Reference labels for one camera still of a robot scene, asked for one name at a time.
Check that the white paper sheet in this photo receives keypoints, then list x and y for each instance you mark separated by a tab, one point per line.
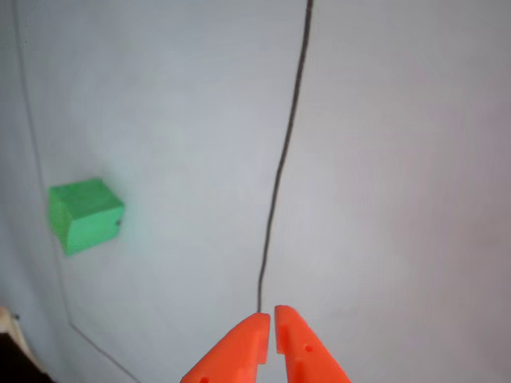
399	199

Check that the wooden board edge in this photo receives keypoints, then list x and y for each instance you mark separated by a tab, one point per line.
16	335

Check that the green wooden block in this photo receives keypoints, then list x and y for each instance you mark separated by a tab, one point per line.
88	215

